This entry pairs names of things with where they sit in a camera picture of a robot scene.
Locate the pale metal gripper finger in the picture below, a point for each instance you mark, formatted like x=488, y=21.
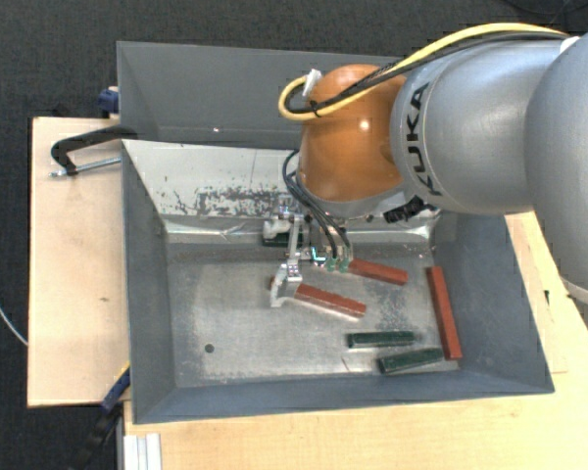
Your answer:
x=277, y=227
x=288, y=284

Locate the red-brown flat block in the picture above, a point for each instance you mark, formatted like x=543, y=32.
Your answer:
x=379, y=272
x=330, y=302
x=444, y=311

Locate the grey metal bin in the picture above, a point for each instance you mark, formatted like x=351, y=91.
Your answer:
x=255, y=350

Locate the dark green flat block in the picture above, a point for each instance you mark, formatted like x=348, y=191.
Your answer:
x=410, y=360
x=381, y=339

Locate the pale wood flat board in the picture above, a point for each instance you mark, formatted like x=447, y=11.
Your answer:
x=73, y=272

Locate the black cylinder on white bracket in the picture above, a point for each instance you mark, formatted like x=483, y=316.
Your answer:
x=401, y=212

